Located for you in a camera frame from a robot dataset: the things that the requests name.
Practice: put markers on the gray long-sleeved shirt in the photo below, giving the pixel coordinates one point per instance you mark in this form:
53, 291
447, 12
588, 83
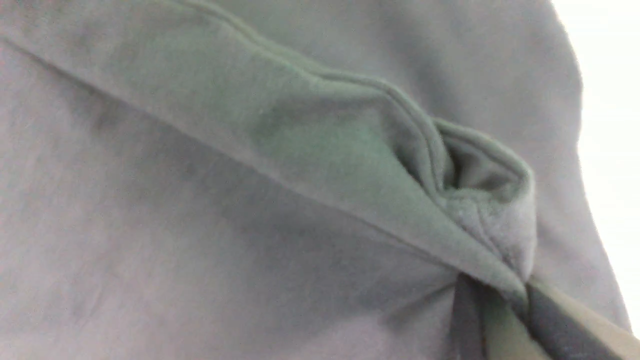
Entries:
288, 179

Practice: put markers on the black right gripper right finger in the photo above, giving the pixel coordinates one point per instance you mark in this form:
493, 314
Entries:
569, 330

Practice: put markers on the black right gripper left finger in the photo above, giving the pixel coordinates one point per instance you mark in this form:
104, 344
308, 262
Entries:
467, 324

